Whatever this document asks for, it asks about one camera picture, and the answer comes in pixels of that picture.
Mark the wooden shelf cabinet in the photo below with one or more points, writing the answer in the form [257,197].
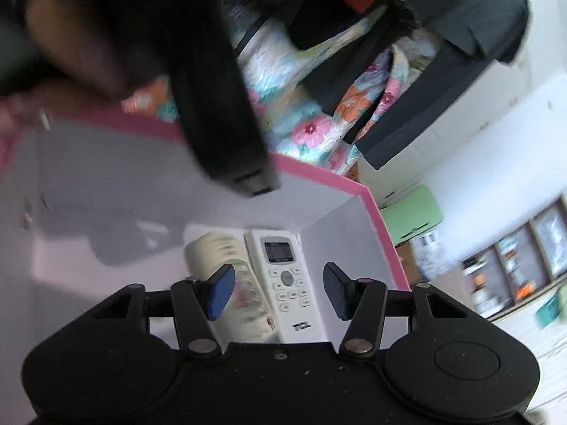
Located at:
[521,266]

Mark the beige remote control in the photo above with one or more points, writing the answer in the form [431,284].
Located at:
[238,307]

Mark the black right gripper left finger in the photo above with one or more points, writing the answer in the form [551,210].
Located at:
[196,303]

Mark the pink cardboard box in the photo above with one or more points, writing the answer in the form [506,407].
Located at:
[89,206]

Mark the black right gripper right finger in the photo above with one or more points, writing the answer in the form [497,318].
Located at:
[362,303]

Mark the white TCL remote control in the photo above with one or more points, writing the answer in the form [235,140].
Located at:
[280,266]

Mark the floral quilt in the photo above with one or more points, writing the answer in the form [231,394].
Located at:
[297,124]

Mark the green folding table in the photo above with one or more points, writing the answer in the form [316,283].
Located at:
[415,214]

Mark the dark hanging garment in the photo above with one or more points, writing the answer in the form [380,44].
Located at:
[473,34]

